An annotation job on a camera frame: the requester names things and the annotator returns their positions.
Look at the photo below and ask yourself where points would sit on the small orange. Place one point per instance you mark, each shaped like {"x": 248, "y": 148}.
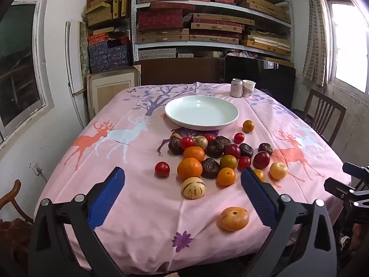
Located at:
{"x": 260, "y": 175}
{"x": 248, "y": 126}

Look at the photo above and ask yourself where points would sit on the pile of yellow woven boxes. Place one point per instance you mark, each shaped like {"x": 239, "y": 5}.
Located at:
{"x": 99, "y": 13}

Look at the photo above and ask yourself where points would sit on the bright white framed window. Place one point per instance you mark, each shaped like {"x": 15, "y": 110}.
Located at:
{"x": 348, "y": 40}

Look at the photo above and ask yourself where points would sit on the pile of red patterned boxes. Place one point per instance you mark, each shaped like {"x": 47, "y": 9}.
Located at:
{"x": 160, "y": 18}

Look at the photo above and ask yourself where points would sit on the printed paper cup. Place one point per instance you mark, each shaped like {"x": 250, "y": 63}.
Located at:
{"x": 248, "y": 90}

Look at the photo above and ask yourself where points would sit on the pile of blue patterned boxes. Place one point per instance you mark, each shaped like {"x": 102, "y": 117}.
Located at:
{"x": 109, "y": 57}

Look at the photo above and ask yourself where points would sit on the white leaning board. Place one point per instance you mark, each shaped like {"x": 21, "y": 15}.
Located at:
{"x": 72, "y": 57}

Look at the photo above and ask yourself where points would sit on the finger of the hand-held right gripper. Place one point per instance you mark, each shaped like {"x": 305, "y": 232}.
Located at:
{"x": 337, "y": 187}
{"x": 356, "y": 169}

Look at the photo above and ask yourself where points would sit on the brown wooden board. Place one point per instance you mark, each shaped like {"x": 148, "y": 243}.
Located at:
{"x": 178, "y": 70}

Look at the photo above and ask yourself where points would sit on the marbled green panel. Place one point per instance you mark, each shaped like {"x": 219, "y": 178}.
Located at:
{"x": 83, "y": 49}

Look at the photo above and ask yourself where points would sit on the grey framed window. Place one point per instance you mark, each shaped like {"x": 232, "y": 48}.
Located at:
{"x": 20, "y": 63}

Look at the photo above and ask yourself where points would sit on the white metal shelf rack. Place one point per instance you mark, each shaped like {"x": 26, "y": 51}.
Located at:
{"x": 133, "y": 20}

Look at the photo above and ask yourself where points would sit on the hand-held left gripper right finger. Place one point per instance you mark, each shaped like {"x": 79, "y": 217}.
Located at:
{"x": 258, "y": 196}

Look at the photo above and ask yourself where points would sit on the large orange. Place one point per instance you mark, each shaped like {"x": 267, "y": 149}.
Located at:
{"x": 189, "y": 168}

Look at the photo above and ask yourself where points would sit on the dark wooden slatted chair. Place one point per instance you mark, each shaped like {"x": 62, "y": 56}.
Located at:
{"x": 325, "y": 112}

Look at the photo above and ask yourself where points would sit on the pink deer print tablecloth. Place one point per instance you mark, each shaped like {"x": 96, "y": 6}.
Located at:
{"x": 138, "y": 207}

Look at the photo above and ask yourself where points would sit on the small yellow loquat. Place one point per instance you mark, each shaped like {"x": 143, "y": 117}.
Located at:
{"x": 175, "y": 135}

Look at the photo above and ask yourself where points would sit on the orange striped pepino melon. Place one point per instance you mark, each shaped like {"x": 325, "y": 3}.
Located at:
{"x": 233, "y": 218}

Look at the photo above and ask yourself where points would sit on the light wood framed panel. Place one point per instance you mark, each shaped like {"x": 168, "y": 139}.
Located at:
{"x": 112, "y": 89}

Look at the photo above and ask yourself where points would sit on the pile of tan woven boxes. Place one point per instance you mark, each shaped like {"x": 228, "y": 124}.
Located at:
{"x": 161, "y": 36}

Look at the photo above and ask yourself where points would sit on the red cherry tomato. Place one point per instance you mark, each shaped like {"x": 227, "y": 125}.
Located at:
{"x": 162, "y": 169}
{"x": 187, "y": 142}
{"x": 244, "y": 162}
{"x": 239, "y": 137}
{"x": 209, "y": 137}

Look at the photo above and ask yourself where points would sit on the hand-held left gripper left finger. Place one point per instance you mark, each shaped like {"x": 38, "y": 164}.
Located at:
{"x": 108, "y": 196}

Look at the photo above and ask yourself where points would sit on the white plate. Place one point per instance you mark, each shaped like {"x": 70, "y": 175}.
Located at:
{"x": 201, "y": 112}

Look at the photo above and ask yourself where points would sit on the curved wooden armchair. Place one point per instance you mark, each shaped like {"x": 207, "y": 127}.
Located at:
{"x": 14, "y": 190}

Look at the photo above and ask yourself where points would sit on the pale pink drink can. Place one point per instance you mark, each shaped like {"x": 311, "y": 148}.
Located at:
{"x": 237, "y": 89}

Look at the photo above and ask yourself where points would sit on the pink cloth bundle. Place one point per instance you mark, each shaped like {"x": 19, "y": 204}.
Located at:
{"x": 239, "y": 53}

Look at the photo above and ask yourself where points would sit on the cream striped pepino melon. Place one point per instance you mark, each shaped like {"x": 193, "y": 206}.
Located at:
{"x": 193, "y": 188}

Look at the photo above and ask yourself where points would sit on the black flat screen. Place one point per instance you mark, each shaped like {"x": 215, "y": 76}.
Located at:
{"x": 259, "y": 75}

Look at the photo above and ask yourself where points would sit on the speckled yellow brown fruit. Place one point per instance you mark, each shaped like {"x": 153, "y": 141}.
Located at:
{"x": 200, "y": 142}

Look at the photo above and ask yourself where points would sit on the checked beige curtain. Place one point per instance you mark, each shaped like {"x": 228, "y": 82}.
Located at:
{"x": 315, "y": 49}

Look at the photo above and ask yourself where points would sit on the orange red patterned box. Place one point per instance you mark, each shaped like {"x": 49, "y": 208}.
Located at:
{"x": 97, "y": 39}

